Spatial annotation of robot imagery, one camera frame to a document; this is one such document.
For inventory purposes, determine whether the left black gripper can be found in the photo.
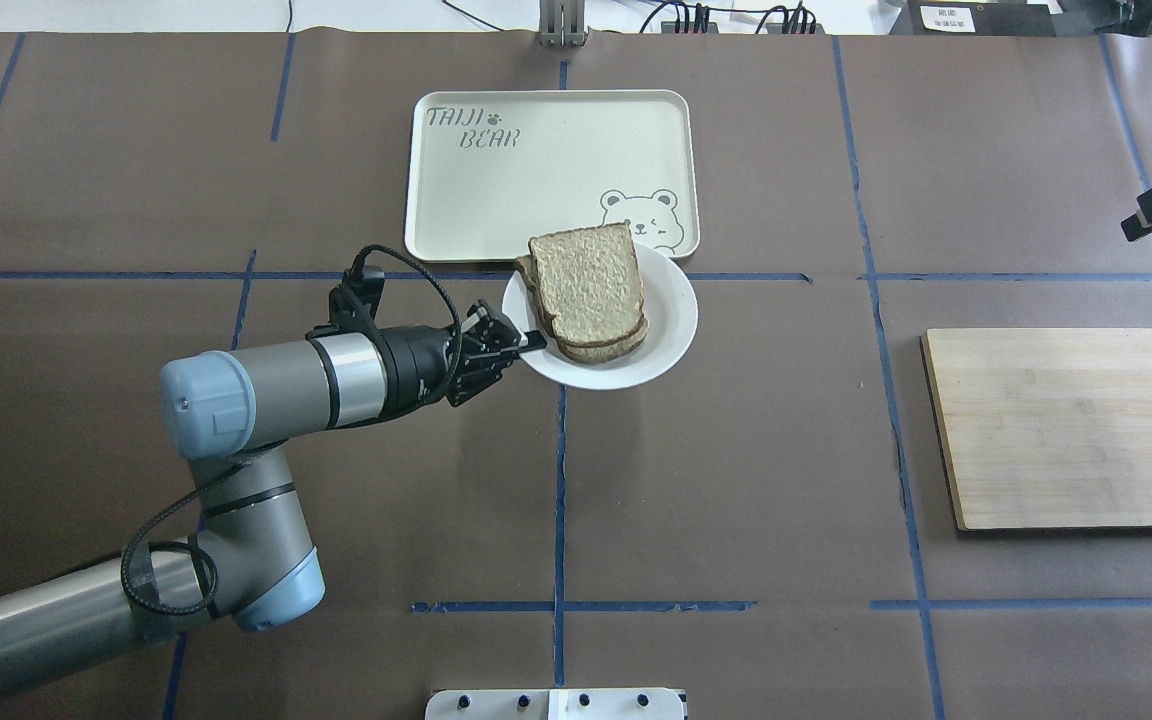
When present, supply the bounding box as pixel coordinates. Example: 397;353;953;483
380;300;548;420

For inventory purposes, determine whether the brown bread slice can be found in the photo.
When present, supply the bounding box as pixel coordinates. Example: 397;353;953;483
526;222;645;348

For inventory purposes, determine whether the white round plate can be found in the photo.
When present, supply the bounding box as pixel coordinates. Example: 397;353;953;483
521;242;698;391

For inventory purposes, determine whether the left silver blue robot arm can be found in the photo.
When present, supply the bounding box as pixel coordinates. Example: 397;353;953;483
0;288;547;698

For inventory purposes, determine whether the cream bear serving tray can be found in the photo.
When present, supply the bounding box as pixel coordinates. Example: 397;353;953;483
404;88;702;263

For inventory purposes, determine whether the light wooden cutting board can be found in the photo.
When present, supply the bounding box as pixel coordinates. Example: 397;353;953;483
922;328;1152;530

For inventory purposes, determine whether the black rectangular box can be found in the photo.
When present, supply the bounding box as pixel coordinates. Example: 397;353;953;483
890;1;1058;37

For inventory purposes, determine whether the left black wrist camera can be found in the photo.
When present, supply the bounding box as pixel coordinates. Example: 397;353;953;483
305;265;387;341

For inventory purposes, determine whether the aluminium frame post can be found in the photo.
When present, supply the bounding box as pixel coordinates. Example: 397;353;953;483
538;0;589;47

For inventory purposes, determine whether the white camera mast with base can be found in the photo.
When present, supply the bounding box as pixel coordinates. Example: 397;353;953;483
424;687;689;719

